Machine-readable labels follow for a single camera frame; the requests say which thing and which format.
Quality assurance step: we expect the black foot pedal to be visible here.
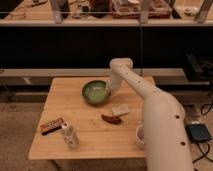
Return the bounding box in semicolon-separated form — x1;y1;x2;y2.
186;124;212;143

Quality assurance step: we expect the white cup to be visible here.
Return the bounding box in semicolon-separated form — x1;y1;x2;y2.
136;125;145;149

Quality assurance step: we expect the black cable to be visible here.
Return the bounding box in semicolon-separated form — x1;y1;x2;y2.
191;103;213;171

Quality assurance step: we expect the white sponge block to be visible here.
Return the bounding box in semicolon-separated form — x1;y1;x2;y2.
112;104;129;116

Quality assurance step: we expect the brown chocolate bar box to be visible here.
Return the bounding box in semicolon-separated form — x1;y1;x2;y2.
40;118;64;135

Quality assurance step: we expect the green ceramic bowl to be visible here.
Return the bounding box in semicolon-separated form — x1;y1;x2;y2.
82;80;110;105

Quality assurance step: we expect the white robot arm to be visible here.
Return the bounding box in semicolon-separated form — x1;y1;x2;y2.
107;58;194;171

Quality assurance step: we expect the brown dried pepper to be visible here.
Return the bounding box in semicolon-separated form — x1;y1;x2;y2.
102;115;122;125

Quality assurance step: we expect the wooden folding table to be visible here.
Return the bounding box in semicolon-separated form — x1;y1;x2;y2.
29;77;145;161

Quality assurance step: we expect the background shelf rack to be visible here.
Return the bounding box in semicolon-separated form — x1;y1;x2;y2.
0;0;213;26

